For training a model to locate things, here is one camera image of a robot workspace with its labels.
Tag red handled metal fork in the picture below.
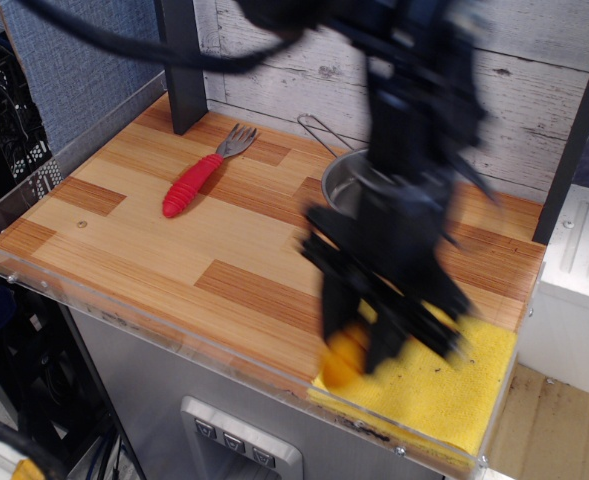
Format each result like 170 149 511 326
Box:
162 124 258 218

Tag clear acrylic table guard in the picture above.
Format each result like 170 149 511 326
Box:
0 97 544 479

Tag white plastic block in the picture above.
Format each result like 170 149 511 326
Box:
518 185 589 393

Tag black equipment rack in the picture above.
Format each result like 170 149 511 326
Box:
0 34 52 198

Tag stainless steel pan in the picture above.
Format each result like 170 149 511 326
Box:
297 113 367 218

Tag orange plush fried shrimp toy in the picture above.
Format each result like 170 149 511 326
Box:
320 299 455 392

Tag yellow cloth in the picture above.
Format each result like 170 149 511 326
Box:
307 282 518 469

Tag dark grey left post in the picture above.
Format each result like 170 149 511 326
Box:
154 0 209 136

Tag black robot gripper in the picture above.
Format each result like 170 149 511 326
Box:
300 169 477 375

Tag dark grey right post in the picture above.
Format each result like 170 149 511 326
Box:
532 79 589 245

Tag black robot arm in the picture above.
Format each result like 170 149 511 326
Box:
240 1 484 374

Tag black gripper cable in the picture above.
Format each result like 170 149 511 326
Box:
18 0 325 74

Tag stainless steel cabinet panel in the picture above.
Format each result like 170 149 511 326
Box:
68 304 455 480

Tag dark grey post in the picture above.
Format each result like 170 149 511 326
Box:
532 79 589 245
154 0 209 136

